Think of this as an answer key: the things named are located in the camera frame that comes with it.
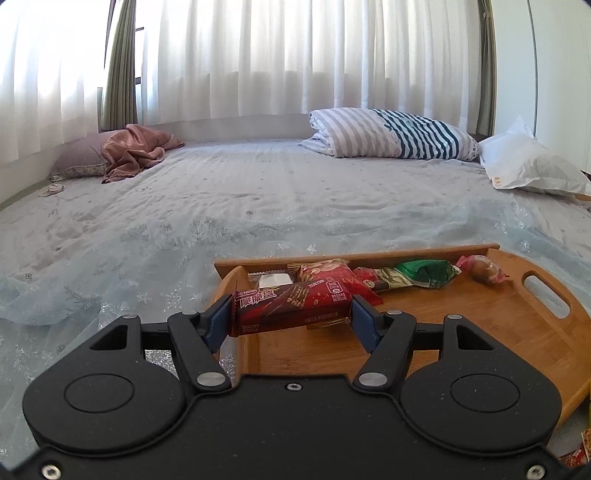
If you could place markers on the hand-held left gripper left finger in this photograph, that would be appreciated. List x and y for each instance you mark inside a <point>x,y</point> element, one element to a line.
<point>218,323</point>

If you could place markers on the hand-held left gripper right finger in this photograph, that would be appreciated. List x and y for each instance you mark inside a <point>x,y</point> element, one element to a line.
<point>364,323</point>

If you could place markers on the red nut print snack packet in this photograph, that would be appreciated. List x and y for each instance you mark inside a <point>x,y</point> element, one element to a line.
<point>323,270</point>

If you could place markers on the red chocolate wafer bar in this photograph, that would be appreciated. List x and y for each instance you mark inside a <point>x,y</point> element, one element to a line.
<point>286,307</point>

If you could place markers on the small white snack packet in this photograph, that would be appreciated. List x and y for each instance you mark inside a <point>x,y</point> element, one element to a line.
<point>274,280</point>

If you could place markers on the green snack packet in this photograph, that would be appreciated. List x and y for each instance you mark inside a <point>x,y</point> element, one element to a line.
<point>425,272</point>

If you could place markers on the red sausage snack packet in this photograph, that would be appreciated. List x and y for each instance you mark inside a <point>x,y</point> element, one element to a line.
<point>482,270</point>

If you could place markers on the pink crumpled cloth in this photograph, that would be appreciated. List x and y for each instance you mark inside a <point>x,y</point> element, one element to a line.
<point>131,154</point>

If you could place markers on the striped folded duvet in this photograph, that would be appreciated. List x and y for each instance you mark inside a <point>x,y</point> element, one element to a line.
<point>392,134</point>

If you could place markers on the small silver object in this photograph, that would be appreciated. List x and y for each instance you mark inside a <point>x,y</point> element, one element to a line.
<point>53,189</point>

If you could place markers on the purple pillow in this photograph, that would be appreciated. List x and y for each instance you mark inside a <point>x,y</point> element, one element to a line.
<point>78,157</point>

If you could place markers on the white pillow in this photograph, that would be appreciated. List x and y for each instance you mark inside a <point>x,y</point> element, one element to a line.
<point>531,164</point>

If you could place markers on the flat red snack packet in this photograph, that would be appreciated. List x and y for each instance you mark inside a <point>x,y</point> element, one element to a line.
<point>577,460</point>

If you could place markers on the white sheer curtain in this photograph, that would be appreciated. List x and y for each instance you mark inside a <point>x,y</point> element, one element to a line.
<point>300,55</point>

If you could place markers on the green curtain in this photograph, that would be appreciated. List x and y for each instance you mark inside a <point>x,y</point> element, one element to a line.
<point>120,64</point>
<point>485,64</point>

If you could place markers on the white wardrobe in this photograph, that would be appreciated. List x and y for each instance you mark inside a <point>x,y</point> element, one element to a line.
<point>554,69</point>

